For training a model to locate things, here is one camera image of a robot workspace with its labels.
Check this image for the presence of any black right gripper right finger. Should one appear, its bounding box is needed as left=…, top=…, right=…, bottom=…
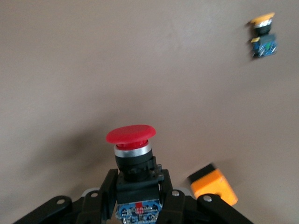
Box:
left=157, top=168, right=255, bottom=224

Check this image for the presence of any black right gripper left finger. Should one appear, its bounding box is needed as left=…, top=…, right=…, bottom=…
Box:
left=11, top=168, right=119, bottom=224

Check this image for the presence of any red mushroom pushbutton switch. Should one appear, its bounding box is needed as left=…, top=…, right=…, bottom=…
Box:
left=106, top=124, right=164, bottom=224

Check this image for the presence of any orange button enclosure box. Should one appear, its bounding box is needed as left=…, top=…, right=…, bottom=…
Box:
left=187, top=163, right=239, bottom=206

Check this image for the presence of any yellow mushroom pushbutton switch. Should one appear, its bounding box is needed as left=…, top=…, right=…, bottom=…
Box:
left=247, top=12, right=279, bottom=59

